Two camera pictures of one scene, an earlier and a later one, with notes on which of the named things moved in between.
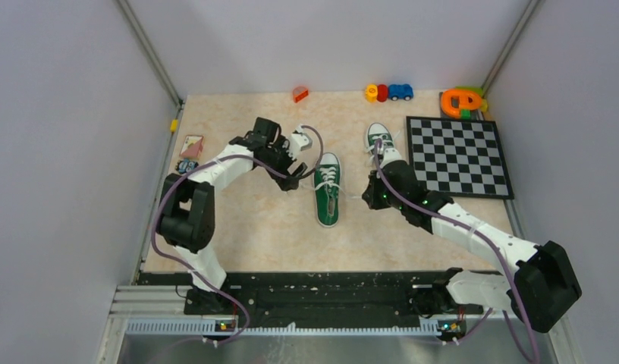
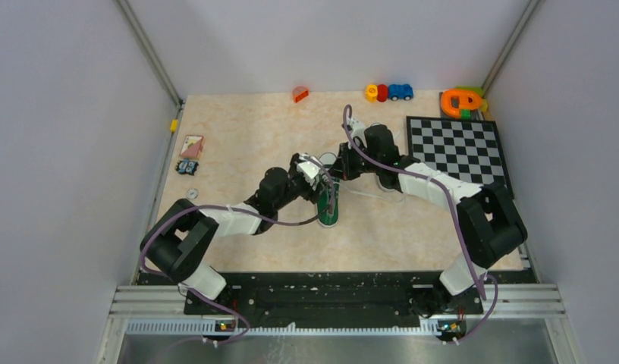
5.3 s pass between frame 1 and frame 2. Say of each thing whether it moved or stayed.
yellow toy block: stayed
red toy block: stayed
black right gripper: moved
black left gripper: moved
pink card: stayed
